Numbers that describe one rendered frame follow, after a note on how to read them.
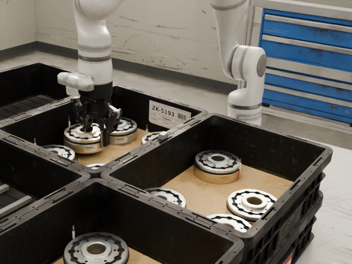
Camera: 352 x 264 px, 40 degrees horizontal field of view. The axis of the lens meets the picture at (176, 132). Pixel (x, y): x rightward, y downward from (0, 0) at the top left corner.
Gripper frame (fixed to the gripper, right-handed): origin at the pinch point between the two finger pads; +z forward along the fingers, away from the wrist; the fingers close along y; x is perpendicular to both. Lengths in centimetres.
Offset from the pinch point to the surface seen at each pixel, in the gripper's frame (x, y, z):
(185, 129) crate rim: -6.5, -19.8, -5.6
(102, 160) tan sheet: 1.4, -3.0, 4.3
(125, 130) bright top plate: -10.2, -0.3, 1.5
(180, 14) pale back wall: -265, 147, 30
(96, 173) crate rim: 19.7, -17.7, -5.6
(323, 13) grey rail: -189, 8, -2
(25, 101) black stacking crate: -12.4, 38.8, 4.5
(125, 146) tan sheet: -7.5, -2.7, 4.4
